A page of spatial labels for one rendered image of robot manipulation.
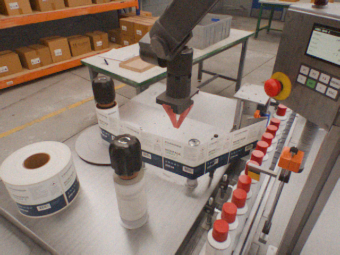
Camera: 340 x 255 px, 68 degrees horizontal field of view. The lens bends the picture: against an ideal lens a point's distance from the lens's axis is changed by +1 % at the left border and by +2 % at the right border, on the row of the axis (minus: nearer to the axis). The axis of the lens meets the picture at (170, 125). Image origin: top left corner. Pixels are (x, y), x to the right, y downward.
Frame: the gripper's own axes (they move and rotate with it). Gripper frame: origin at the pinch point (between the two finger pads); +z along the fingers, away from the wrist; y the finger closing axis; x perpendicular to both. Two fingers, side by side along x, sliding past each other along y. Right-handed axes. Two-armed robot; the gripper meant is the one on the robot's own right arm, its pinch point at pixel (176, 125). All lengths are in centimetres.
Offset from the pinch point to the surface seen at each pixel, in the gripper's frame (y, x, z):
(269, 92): -3.8, 19.1, -13.2
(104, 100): -11.8, -37.7, 9.8
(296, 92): -4.0, 24.0, -14.4
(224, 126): -59, -5, 36
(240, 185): -0.3, 19.0, 11.5
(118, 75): -88, -101, 42
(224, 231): 14.7, 20.3, 10.4
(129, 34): -306, -272, 82
